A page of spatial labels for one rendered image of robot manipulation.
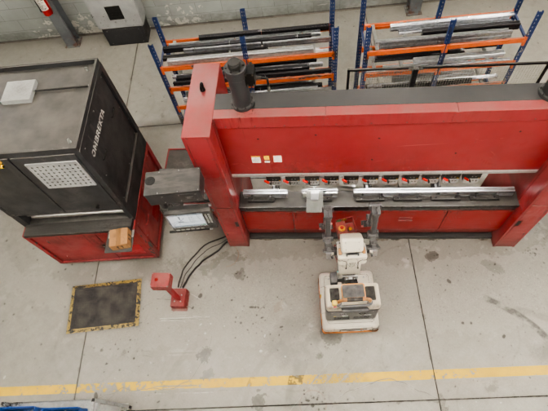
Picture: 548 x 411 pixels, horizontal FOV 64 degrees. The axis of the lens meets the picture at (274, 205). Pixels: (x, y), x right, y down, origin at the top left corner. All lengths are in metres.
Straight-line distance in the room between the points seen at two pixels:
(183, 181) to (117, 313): 2.41
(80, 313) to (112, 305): 0.40
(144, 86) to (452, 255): 5.33
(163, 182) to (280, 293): 2.18
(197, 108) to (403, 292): 3.19
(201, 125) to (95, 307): 3.05
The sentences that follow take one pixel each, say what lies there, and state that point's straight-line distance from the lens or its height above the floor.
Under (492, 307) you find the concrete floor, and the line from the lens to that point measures 5.68.
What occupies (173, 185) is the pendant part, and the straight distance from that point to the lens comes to 3.93.
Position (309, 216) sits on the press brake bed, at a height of 0.65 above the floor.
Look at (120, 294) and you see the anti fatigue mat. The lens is 5.87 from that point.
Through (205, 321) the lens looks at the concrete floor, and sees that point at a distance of 5.43.
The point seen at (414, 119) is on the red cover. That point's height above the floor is 2.22.
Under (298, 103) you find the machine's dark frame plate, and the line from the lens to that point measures 3.78.
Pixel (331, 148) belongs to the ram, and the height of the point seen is 1.82.
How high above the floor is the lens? 5.12
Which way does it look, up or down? 61 degrees down
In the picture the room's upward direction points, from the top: 11 degrees counter-clockwise
